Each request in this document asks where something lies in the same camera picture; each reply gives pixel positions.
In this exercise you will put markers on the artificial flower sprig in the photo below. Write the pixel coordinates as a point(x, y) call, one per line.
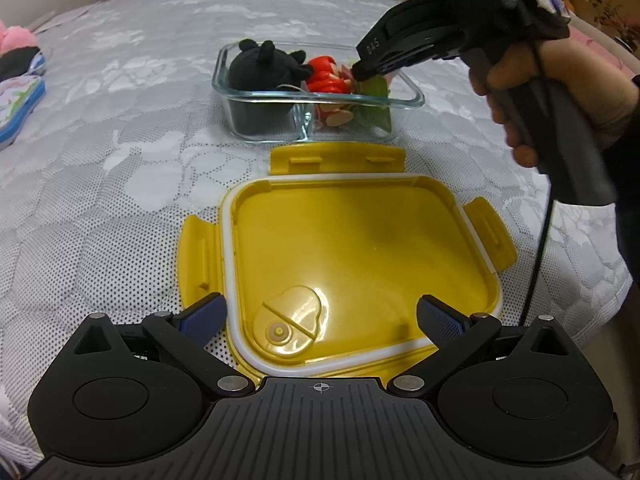
point(610, 15)

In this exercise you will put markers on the blue patterned pencil case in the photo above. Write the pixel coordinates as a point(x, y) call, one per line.
point(18, 98)

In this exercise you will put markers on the black cloth item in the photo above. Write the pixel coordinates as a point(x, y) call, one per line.
point(16, 62)

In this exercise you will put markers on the glass food container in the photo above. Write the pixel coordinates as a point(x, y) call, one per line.
point(375, 111)

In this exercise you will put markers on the person's right hand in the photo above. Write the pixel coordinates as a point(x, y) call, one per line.
point(607, 97)

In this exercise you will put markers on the white quilted mattress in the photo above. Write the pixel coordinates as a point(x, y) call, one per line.
point(129, 140)

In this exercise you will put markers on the black plush toy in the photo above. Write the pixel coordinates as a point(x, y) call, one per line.
point(263, 67)

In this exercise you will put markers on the red toy tomato slices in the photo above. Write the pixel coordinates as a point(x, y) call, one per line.
point(329, 77)

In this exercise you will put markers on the pink plush toy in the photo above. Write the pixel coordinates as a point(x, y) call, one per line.
point(15, 37)

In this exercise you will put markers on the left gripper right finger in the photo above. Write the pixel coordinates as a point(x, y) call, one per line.
point(458, 339)

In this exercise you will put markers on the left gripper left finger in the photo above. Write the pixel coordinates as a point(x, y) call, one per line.
point(183, 337)

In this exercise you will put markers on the yellow container lid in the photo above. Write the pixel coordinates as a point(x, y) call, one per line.
point(323, 261)

